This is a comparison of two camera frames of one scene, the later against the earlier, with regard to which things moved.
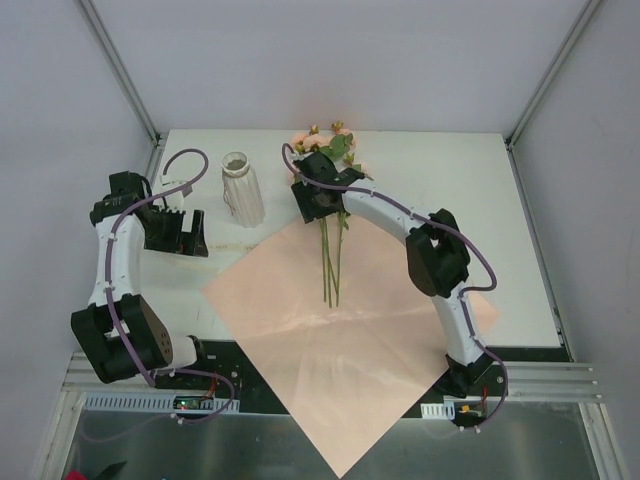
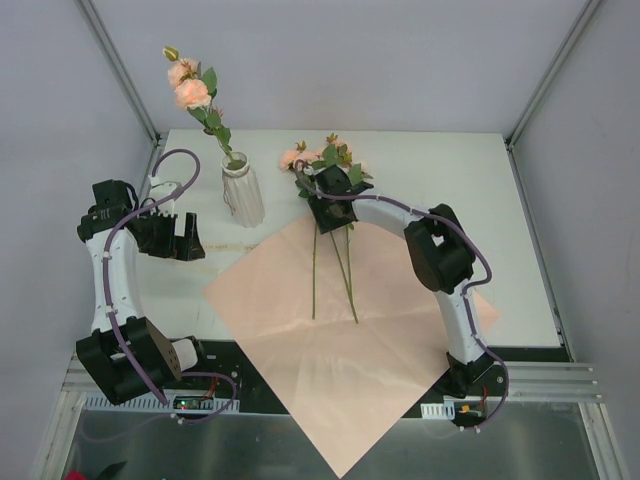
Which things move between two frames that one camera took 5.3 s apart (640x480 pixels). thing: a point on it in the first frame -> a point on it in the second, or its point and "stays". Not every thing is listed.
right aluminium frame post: (546, 84) stays
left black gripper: (175, 232) stays
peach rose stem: (327, 262) -> (299, 160)
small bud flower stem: (340, 143) -> (334, 154)
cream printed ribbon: (233, 247) stays
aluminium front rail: (521, 381) stays
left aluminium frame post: (148, 124) stays
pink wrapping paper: (335, 316) stays
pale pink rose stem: (343, 223) -> (356, 174)
